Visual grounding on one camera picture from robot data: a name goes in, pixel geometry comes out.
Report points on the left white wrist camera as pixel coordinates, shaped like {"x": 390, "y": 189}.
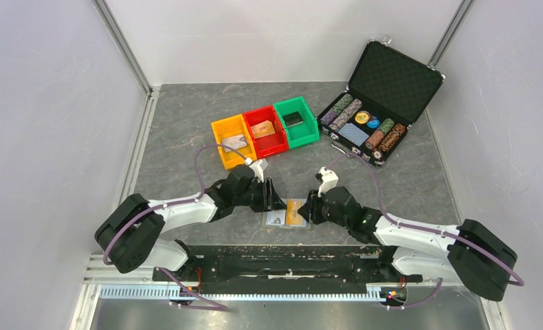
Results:
{"x": 258, "y": 166}

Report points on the yellow plastic bin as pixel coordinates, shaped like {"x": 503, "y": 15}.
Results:
{"x": 233, "y": 132}

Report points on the blue playing card deck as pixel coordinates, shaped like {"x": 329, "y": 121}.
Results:
{"x": 353, "y": 134}

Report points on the orange credit card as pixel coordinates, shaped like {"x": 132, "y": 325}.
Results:
{"x": 293, "y": 219}

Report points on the white credit card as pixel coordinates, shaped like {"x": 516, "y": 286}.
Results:
{"x": 275, "y": 218}

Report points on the silver card in yellow bin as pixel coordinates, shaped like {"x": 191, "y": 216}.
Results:
{"x": 235, "y": 142}

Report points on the grey card holder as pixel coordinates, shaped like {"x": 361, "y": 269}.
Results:
{"x": 308, "y": 226}

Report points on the aluminium frame post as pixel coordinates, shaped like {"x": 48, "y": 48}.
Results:
{"x": 450, "y": 32}
{"x": 120, "y": 40}

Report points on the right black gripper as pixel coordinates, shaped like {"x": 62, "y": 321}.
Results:
{"x": 310, "y": 210}

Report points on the brown poker chip row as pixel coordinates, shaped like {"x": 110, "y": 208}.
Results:
{"x": 385, "y": 135}

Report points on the blue dealer button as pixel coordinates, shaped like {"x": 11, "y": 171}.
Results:
{"x": 373, "y": 123}

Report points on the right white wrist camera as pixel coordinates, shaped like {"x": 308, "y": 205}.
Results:
{"x": 327, "y": 179}

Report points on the black poker chip case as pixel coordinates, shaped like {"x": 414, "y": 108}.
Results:
{"x": 390, "y": 84}

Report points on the green plastic bin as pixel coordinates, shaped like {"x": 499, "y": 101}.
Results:
{"x": 302, "y": 134}

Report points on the tan card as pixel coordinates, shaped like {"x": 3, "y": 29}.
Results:
{"x": 263, "y": 129}

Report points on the green poker chip row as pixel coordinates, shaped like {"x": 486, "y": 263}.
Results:
{"x": 342, "y": 103}

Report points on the red plastic bin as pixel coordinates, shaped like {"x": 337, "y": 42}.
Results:
{"x": 272, "y": 144}

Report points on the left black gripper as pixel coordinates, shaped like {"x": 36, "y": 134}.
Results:
{"x": 270, "y": 201}

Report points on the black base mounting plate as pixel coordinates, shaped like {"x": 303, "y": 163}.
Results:
{"x": 289, "y": 269}

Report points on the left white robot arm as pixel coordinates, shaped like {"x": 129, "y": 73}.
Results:
{"x": 129, "y": 237}

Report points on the right aluminium frame post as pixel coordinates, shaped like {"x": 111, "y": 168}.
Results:
{"x": 450, "y": 32}

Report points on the left aluminium frame post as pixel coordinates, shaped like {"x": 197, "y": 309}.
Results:
{"x": 120, "y": 40}

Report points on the purple poker chip row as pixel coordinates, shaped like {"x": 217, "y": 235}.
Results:
{"x": 334, "y": 122}

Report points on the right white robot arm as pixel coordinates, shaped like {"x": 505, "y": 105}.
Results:
{"x": 468, "y": 253}

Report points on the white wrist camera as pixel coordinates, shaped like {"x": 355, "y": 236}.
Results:
{"x": 258, "y": 166}
{"x": 327, "y": 179}

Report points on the yellow dealer button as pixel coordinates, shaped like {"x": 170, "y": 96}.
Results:
{"x": 362, "y": 117}

